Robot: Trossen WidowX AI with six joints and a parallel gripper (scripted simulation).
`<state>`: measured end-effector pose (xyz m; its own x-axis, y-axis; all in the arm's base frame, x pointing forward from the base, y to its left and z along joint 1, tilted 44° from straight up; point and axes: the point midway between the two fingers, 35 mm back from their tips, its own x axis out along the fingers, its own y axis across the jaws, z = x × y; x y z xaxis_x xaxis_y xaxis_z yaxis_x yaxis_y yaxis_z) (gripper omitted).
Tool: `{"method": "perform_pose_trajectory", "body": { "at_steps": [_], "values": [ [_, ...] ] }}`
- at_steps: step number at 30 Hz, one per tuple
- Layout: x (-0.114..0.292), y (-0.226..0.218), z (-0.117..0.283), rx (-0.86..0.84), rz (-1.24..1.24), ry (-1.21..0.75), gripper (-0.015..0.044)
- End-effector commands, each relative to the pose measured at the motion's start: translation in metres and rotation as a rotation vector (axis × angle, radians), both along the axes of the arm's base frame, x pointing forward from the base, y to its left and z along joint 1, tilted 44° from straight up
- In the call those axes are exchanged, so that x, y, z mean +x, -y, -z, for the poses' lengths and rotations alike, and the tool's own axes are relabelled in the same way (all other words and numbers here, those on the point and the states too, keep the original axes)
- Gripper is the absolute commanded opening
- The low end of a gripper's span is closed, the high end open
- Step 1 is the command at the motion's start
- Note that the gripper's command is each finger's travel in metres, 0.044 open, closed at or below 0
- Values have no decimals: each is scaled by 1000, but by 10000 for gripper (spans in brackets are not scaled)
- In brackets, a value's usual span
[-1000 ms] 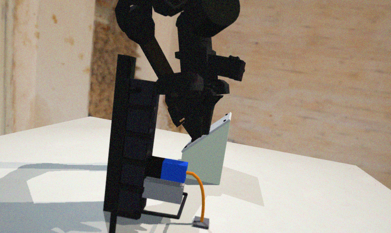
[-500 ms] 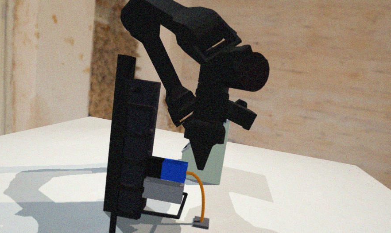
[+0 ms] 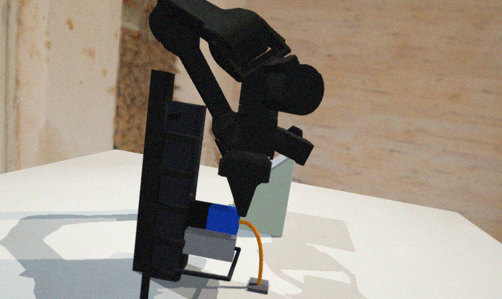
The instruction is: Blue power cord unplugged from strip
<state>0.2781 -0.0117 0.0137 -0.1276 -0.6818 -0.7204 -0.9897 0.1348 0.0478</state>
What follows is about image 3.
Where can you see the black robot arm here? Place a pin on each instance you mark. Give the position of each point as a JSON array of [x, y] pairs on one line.
[[238, 40]]

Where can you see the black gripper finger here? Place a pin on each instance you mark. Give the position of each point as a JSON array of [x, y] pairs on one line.
[[243, 192]]

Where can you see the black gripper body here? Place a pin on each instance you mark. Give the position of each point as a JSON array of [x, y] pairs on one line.
[[247, 159]]

